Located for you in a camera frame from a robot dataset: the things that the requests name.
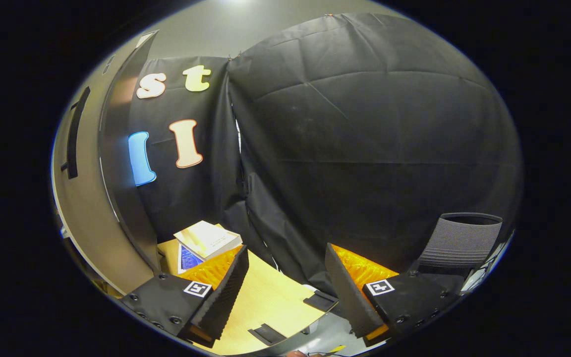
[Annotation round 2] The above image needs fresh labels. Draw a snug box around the black door handle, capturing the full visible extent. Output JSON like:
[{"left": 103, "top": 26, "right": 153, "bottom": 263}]
[{"left": 60, "top": 86, "right": 92, "bottom": 180}]

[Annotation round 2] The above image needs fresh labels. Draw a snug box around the white shoe cabinet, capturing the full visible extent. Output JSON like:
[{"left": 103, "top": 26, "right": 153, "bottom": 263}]
[{"left": 98, "top": 30, "right": 163, "bottom": 274}]

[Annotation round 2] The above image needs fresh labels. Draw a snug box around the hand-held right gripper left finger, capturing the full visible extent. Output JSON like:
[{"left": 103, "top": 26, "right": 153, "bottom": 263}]
[{"left": 119, "top": 244, "right": 250, "bottom": 348}]

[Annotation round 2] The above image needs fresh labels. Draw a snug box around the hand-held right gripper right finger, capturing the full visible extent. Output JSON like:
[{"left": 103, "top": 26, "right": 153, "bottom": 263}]
[{"left": 324, "top": 243, "right": 464, "bottom": 348}]

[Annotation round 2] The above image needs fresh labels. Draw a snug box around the white shoe cabinet door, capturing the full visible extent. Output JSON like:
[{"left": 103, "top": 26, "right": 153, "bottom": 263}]
[{"left": 50, "top": 45, "right": 160, "bottom": 298}]

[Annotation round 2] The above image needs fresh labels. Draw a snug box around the black bracket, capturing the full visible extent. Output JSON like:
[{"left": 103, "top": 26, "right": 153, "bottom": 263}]
[
  {"left": 303, "top": 290, "right": 339, "bottom": 313},
  {"left": 247, "top": 323, "right": 287, "bottom": 347}
]

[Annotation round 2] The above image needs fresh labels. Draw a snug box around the white book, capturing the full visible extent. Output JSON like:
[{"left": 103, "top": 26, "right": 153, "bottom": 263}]
[{"left": 173, "top": 220, "right": 243, "bottom": 261}]

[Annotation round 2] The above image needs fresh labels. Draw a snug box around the black backdrop cloth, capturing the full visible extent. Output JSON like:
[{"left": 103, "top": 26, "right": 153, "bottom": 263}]
[
  {"left": 127, "top": 56, "right": 246, "bottom": 248},
  {"left": 226, "top": 12, "right": 523, "bottom": 298}
]

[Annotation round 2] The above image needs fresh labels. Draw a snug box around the grey mesh chair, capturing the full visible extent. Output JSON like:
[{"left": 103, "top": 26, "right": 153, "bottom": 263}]
[{"left": 417, "top": 212, "right": 504, "bottom": 272}]

